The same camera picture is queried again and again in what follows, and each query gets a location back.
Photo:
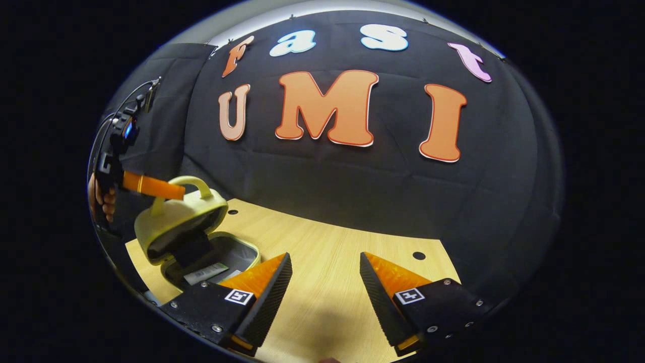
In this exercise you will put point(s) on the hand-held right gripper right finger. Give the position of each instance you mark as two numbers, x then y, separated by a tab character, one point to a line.
383	307

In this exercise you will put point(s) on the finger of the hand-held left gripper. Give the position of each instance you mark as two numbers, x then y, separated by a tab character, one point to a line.
151	185

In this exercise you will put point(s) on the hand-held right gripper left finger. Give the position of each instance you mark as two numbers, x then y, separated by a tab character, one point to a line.
269	302

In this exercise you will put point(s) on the cream suitcase with grey lining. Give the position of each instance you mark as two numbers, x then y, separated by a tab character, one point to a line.
176	217

